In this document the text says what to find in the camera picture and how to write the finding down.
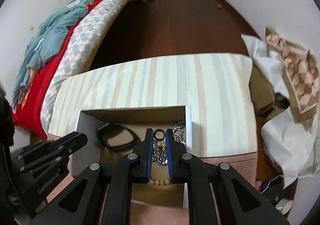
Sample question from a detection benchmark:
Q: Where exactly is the red blanket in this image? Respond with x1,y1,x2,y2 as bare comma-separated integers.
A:
13,0,95,138

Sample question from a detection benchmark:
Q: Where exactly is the striped pastel table cloth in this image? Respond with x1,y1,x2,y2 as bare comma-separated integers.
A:
48,53,258,157

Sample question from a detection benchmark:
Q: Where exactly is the checkered bed quilt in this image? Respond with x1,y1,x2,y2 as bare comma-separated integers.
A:
40,0,129,134

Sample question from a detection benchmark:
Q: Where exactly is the dark metal ring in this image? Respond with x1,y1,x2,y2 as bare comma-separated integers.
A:
153,128,166,142

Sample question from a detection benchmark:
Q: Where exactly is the thick silver chain bracelet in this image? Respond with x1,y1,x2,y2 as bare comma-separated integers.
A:
152,120,187,166

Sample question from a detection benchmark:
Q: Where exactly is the white cardboard box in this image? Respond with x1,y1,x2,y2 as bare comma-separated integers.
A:
69,105,193,209

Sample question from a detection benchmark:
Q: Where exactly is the geometric beige patterned cloth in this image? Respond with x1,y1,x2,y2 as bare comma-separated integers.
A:
265,27,319,129

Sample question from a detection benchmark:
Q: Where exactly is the teal blue blanket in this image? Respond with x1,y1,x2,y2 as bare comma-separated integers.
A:
11,0,93,111

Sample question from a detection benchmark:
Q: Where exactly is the black smart watch band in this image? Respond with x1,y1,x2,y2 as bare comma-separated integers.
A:
96,121,140,152

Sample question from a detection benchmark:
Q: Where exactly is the wooden bead bracelet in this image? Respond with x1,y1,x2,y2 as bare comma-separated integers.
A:
147,139,171,187

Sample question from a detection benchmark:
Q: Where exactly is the pink suede table cloth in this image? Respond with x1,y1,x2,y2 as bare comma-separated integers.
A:
31,152,258,224

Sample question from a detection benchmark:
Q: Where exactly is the white round cup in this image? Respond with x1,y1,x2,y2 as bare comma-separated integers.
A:
275,198,293,215

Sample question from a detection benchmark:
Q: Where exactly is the brown cardboard box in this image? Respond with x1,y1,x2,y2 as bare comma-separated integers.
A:
249,65,290,120

